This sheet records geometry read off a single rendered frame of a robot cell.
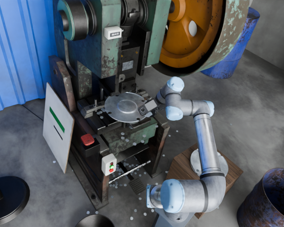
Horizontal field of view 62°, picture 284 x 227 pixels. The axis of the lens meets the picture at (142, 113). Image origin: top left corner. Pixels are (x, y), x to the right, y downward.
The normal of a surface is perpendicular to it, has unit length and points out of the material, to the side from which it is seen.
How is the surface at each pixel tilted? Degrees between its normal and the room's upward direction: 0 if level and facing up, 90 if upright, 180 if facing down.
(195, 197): 32
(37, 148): 0
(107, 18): 90
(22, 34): 90
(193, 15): 90
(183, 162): 0
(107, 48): 90
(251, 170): 0
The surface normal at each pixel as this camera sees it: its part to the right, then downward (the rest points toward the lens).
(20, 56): 0.58, 0.61
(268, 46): -0.81, 0.32
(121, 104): 0.13, -0.72
